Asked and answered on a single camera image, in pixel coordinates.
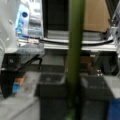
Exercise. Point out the cardboard box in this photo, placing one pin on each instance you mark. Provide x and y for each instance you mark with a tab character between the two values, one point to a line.
96	15

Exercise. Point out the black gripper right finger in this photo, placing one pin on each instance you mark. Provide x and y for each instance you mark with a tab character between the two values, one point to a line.
95	95

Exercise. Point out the orange table clamp left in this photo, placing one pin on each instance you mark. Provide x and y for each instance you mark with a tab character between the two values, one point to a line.
19	80

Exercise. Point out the aluminium frame rail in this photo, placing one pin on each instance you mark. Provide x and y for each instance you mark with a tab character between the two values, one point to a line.
91	41

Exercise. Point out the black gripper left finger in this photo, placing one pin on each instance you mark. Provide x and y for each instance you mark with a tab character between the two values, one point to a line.
51	90

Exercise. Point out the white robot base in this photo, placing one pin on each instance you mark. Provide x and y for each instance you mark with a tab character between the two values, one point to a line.
8	15

